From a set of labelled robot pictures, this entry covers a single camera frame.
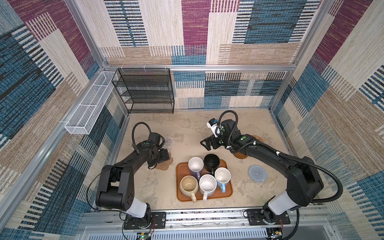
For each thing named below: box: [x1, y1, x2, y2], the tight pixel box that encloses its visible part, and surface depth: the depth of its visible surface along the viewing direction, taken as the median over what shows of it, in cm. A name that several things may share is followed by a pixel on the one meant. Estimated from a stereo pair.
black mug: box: [204, 153, 220, 176], surface depth 86 cm
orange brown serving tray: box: [176, 160, 233, 202], surface depth 82 cm
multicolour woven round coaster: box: [163, 136, 175, 149], surface depth 104 cm
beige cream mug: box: [179, 175, 199, 203], surface depth 77 cm
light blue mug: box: [214, 167, 232, 193], surface depth 81 cm
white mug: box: [199, 174, 218, 202], surface depth 79 cm
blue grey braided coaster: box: [248, 164, 268, 183], surface depth 89 cm
